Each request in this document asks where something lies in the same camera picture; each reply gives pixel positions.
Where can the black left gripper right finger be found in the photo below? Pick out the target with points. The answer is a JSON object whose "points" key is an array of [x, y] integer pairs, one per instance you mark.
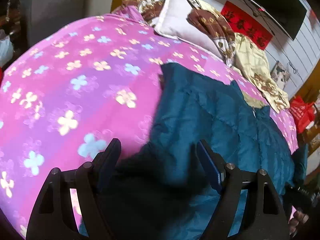
{"points": [[264, 216]]}

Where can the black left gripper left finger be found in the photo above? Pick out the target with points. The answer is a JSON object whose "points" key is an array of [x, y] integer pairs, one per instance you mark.
{"points": [[52, 216]]}

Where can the red plastic bag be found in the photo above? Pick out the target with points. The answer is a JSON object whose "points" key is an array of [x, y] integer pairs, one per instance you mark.
{"points": [[302, 112]]}

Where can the pink floral bed cover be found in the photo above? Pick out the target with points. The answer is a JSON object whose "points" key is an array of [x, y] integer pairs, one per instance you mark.
{"points": [[64, 100]]}

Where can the cream floral quilt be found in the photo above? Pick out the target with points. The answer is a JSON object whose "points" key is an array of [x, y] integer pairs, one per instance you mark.
{"points": [[237, 50]]}

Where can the red banner with black characters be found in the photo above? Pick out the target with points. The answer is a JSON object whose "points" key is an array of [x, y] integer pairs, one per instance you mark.
{"points": [[242, 22]]}

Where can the pale pink pillow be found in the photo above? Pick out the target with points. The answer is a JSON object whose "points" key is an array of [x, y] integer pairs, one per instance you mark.
{"points": [[172, 23]]}

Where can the wall picture poster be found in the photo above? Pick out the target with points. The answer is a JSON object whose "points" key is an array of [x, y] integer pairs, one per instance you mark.
{"points": [[280, 75]]}

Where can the black wall television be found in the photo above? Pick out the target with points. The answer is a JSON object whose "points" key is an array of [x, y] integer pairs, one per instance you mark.
{"points": [[287, 14]]}

